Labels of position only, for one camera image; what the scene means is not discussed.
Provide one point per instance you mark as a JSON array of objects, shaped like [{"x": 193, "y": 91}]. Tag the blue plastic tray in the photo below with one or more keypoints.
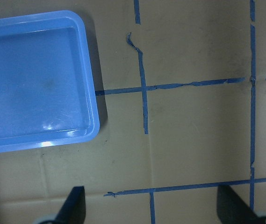
[{"x": 47, "y": 95}]

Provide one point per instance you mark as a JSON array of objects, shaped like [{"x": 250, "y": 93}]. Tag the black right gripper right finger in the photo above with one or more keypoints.
[{"x": 231, "y": 209}]

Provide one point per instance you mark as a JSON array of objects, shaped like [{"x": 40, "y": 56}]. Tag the brown paper table cover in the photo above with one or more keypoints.
[{"x": 186, "y": 108}]

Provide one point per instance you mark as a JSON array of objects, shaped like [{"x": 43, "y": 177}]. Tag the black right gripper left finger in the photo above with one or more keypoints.
[{"x": 73, "y": 210}]

